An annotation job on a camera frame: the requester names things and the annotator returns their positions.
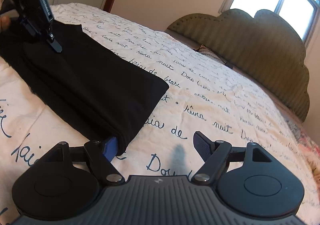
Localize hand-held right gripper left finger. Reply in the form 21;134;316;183
51;136;125;185

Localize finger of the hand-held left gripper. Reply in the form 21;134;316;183
46;33;62;53

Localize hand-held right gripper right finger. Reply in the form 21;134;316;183
191;131;272;185

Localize black pants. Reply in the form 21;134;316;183
0;21;170;157

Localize person's left hand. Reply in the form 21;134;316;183
0;15;12;32

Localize white script-print bedsheet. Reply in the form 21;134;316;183
0;2;320;225

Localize patterned pillow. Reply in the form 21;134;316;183
195;44;233;68

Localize pink patterned blanket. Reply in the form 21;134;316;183
285;117;320;168

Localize green upholstered headboard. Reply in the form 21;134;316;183
164;9;310;123

